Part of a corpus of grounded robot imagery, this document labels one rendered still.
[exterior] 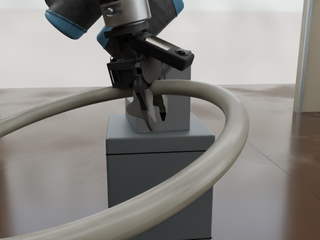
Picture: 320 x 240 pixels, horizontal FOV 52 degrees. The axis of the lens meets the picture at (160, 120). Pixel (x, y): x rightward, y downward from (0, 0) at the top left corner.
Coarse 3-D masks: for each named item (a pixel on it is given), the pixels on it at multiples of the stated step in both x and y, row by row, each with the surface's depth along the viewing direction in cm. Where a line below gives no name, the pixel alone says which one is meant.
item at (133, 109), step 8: (136, 96) 66; (152, 96) 66; (128, 104) 67; (136, 104) 66; (152, 104) 66; (128, 112) 68; (136, 112) 67; (144, 112) 65; (152, 112) 66; (152, 120) 66; (152, 128) 67
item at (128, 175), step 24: (120, 120) 141; (192, 120) 141; (120, 144) 117; (144, 144) 118; (168, 144) 119; (192, 144) 120; (120, 168) 119; (144, 168) 120; (168, 168) 121; (120, 192) 121; (192, 216) 127
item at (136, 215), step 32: (96, 96) 69; (128, 96) 68; (192, 96) 59; (224, 96) 48; (0, 128) 61; (224, 128) 38; (224, 160) 33; (160, 192) 29; (192, 192) 30; (64, 224) 27; (96, 224) 26; (128, 224) 27
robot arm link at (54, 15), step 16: (48, 0) 72; (64, 0) 69; (80, 0) 68; (96, 0) 69; (48, 16) 70; (64, 16) 69; (80, 16) 70; (96, 16) 72; (64, 32) 71; (80, 32) 73
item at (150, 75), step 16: (112, 32) 62; (128, 32) 60; (128, 48) 63; (112, 64) 65; (128, 64) 63; (144, 64) 62; (160, 64) 68; (112, 80) 66; (128, 80) 65; (144, 80) 63
